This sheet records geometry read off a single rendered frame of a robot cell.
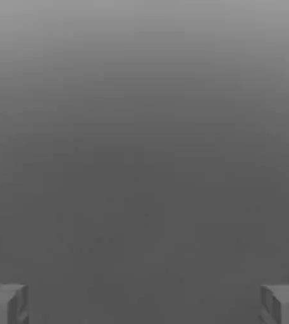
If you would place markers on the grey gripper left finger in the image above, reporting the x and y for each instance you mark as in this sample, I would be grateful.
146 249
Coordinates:
0 305

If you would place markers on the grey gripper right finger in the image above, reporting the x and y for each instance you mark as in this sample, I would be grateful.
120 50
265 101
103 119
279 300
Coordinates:
287 306

